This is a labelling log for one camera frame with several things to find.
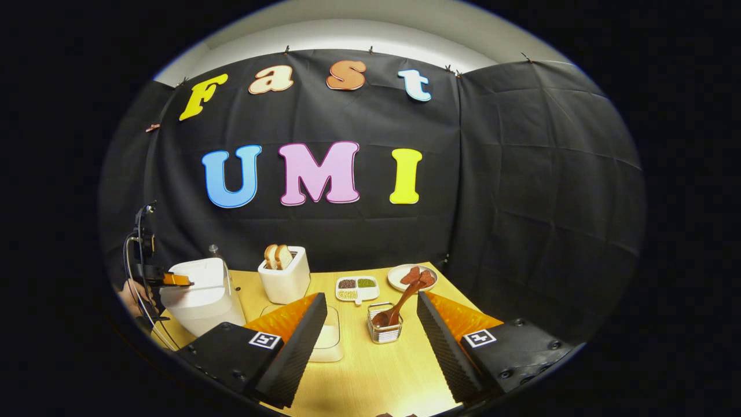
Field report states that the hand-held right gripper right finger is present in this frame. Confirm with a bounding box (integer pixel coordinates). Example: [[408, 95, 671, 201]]
[[417, 291, 579, 406]]

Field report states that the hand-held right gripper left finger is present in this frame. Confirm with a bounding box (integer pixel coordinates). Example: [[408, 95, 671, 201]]
[[174, 292, 328, 409]]

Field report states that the white rice cooker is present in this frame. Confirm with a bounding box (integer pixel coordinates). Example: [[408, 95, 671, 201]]
[[159, 258, 247, 338]]

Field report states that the metal wire chopstick holder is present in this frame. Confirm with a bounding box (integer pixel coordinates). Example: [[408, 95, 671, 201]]
[[367, 302, 403, 345]]

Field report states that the dark wooden spoon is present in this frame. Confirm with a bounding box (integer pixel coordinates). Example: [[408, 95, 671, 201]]
[[372, 277, 432, 328]]

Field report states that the clear plastic container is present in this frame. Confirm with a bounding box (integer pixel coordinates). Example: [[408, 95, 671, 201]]
[[261, 304, 344, 363]]

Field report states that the white toaster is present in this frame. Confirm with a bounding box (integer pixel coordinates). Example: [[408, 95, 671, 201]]
[[258, 246, 311, 305]]

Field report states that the white round plate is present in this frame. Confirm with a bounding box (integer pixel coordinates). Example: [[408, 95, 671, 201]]
[[387, 264, 439, 293]]

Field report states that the white divided dish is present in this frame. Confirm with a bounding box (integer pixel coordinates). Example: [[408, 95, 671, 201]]
[[335, 275, 380, 305]]

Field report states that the black backdrop cloth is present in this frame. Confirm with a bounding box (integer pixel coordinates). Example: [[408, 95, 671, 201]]
[[100, 49, 646, 348]]

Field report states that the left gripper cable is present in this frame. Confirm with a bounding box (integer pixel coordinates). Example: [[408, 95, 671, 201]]
[[123, 235, 177, 351]]

